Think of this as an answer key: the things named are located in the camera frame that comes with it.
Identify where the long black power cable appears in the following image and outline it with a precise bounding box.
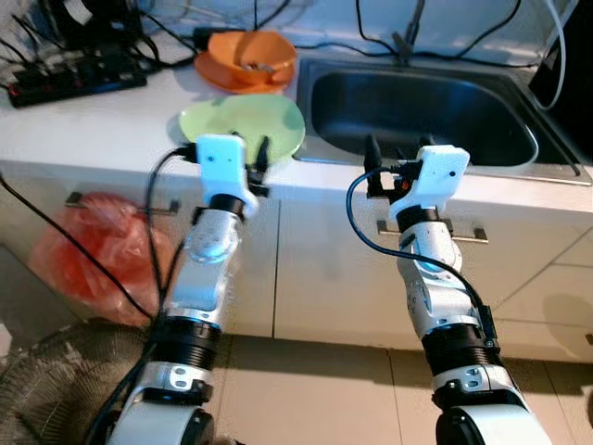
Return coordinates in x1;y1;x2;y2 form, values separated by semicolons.
0;172;154;321

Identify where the silver sink cabinet handle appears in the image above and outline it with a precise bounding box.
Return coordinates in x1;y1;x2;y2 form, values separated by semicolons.
377;221;489;244

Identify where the silver bag cabinet handle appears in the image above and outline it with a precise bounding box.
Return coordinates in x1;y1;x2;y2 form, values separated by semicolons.
67;190;182;216

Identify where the orange bowl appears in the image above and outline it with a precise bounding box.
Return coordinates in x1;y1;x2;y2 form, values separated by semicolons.
206;30;298;84

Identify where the silver cutlery piece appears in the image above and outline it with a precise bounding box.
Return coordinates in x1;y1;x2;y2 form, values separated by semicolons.
239;58;279;75

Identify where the dark metal faucet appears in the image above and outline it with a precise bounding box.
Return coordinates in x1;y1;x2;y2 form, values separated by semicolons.
391;0;429;66

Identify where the light green plate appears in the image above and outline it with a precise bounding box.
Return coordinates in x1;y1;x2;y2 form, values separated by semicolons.
178;93;307;166

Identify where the white hose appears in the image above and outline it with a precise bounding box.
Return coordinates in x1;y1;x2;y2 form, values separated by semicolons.
540;0;569;110

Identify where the black standing fan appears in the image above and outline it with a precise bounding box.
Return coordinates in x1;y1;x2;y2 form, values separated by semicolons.
0;320;163;445

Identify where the orange plate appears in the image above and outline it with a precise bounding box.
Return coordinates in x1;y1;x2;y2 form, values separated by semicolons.
194;51;299;95

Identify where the white sink cabinet door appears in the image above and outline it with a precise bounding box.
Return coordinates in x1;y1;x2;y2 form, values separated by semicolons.
273;181;593;339

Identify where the white plain cabinet door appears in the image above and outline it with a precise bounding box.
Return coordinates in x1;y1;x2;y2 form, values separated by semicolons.
0;167;279;339

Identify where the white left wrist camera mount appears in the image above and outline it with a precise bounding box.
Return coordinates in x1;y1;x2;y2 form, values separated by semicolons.
195;134;260;216

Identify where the red plastic bag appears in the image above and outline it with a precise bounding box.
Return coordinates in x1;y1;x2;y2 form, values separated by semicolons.
28;190;186;325

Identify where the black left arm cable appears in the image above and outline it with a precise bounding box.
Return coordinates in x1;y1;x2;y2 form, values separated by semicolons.
83;144;200;445

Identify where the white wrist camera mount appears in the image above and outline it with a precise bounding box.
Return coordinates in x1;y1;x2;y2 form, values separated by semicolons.
389;146;470;222
195;134;260;216

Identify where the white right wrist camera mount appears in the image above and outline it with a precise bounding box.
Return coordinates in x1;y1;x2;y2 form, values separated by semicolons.
389;146;470;222

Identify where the black power strip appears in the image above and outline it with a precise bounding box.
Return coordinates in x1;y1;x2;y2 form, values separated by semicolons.
5;46;149;109

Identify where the stainless steel sink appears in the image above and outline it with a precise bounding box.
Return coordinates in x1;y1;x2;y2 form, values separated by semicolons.
295;56;593;186

